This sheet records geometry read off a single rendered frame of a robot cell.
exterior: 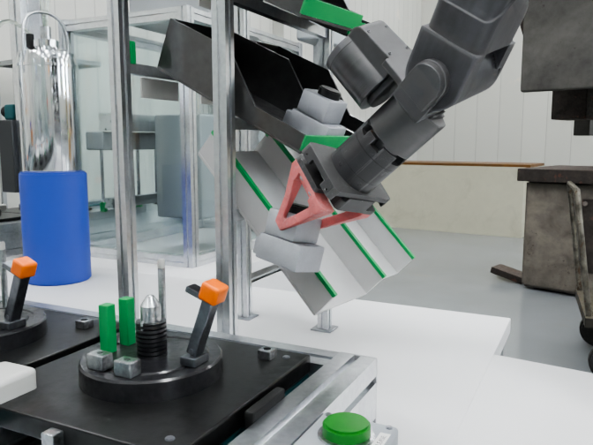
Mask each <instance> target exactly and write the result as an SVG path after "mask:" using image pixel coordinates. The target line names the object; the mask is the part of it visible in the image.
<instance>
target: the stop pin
mask: <svg viewBox="0 0 593 445"><path fill-rule="evenodd" d="M41 445H64V431H63V430H60V429H57V428H54V427H51V428H50V429H48V430H46V431H44V432H42V433H41Z"/></svg>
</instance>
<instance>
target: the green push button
mask: <svg viewBox="0 0 593 445"><path fill-rule="evenodd" d="M322 434H323V436H324V437H325V438H326V439H327V440H328V441H330V442H333V443H336V444H341V445H357V444H360V443H363V442H365V441H367V440H369V438H370V437H371V423H370V421H369V420H368V419H367V418H365V417H364V416H362V415H360V414H357V413H353V412H336V413H333V414H331V415H329V416H327V417H326V418H325V419H324V420H323V422H322Z"/></svg>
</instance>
